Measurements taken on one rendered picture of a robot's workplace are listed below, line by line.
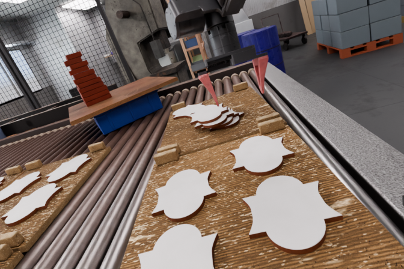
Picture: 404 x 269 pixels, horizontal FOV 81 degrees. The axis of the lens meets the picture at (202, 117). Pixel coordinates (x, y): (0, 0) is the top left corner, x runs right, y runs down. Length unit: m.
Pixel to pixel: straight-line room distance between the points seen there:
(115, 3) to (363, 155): 4.01
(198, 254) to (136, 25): 3.88
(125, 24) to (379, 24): 4.07
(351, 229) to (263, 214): 0.11
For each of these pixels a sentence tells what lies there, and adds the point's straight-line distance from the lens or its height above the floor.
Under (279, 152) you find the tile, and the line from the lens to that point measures 0.49.
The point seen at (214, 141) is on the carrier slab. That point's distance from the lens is 0.62.
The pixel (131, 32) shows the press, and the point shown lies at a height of 1.51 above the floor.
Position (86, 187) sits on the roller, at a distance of 0.75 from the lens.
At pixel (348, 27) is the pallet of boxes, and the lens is 4.79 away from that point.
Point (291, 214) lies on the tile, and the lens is 0.37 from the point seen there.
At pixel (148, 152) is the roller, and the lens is 0.76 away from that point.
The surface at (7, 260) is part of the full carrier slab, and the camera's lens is 0.63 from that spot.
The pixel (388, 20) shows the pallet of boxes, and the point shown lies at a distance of 5.04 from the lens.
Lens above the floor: 1.21
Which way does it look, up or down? 20 degrees down
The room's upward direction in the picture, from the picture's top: 19 degrees counter-clockwise
